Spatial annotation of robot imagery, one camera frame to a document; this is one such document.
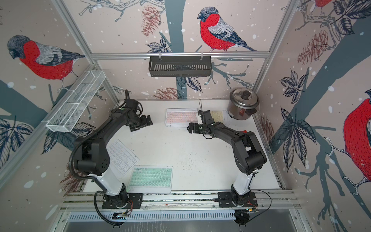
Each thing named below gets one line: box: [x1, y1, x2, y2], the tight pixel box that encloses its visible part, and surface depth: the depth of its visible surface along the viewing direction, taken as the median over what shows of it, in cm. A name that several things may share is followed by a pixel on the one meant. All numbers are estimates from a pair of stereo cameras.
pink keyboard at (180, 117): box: [165, 107, 199, 128], surface depth 109 cm
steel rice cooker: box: [227, 87, 260, 121], surface depth 99 cm
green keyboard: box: [126, 165, 174, 194], surface depth 81 cm
